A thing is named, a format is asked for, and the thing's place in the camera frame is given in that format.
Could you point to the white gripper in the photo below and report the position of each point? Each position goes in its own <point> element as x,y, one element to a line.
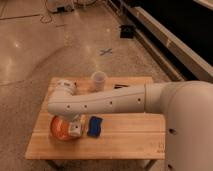
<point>76,126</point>

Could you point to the blue sponge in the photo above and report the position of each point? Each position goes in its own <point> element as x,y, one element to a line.
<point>94,128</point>

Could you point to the white device on floor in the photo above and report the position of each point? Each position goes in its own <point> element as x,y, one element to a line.
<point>56,6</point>

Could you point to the wooden folding table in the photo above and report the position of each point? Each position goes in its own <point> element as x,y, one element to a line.
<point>123,136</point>

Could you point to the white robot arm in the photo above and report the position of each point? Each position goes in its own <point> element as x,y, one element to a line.
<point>186,106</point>

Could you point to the orange ceramic bowl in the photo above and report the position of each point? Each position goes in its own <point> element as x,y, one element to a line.
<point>59,129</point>

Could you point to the black rectangular case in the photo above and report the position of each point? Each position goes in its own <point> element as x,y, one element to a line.
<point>117,86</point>

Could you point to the translucent plastic cup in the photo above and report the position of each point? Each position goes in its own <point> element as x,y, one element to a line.
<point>98,80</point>

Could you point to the black box on floor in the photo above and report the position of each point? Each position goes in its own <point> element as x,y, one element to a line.
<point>127,31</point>

